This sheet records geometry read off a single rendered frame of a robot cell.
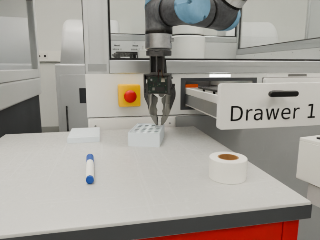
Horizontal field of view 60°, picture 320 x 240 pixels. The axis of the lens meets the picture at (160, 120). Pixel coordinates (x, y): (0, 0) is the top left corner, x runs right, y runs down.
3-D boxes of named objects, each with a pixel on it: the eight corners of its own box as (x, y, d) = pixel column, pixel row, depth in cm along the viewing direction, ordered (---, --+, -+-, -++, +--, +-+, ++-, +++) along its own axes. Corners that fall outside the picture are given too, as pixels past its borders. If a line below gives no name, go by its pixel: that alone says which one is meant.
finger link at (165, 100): (159, 128, 78) (157, 95, 76) (162, 124, 84) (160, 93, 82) (170, 127, 78) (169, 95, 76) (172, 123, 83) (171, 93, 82)
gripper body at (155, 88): (142, 95, 75) (142, 49, 73) (147, 93, 83) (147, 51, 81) (170, 95, 74) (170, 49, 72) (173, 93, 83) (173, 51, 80)
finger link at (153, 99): (144, 127, 78) (145, 94, 77) (147, 123, 84) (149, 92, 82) (155, 127, 78) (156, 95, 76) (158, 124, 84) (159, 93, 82)
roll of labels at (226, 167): (227, 187, 48) (228, 165, 47) (201, 175, 54) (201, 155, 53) (254, 179, 52) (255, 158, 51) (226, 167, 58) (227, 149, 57)
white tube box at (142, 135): (159, 147, 73) (159, 133, 72) (128, 146, 73) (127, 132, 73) (164, 135, 85) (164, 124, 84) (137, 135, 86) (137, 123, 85)
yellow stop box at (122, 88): (141, 106, 91) (140, 84, 89) (118, 107, 89) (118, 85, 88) (139, 105, 96) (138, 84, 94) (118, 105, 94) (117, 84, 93)
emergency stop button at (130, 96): (136, 103, 88) (136, 90, 87) (124, 103, 87) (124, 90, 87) (135, 101, 91) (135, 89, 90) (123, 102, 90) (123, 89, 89)
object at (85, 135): (99, 142, 78) (99, 136, 77) (67, 143, 76) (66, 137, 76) (99, 132, 90) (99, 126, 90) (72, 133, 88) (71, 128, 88)
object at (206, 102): (313, 118, 73) (315, 95, 72) (222, 122, 68) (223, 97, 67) (240, 101, 112) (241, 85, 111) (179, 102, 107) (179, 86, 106)
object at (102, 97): (345, 108, 113) (349, 72, 110) (87, 117, 93) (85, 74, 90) (236, 90, 204) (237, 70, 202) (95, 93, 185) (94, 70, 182)
